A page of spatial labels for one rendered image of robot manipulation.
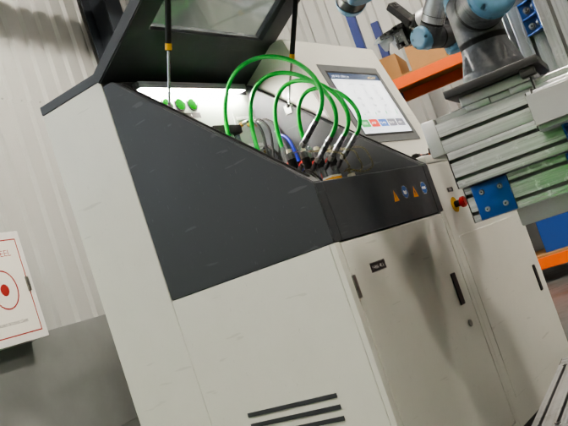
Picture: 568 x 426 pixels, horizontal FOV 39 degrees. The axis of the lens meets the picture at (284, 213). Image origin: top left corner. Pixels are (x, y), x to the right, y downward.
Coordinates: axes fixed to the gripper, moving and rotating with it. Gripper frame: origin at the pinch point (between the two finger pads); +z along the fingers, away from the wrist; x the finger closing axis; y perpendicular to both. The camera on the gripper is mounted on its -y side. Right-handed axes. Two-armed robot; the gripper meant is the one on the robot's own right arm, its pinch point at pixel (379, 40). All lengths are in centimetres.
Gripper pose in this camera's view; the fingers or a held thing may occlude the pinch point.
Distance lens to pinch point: 302.8
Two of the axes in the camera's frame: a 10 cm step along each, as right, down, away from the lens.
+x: 6.9, -3.2, 6.4
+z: -5.9, 2.7, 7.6
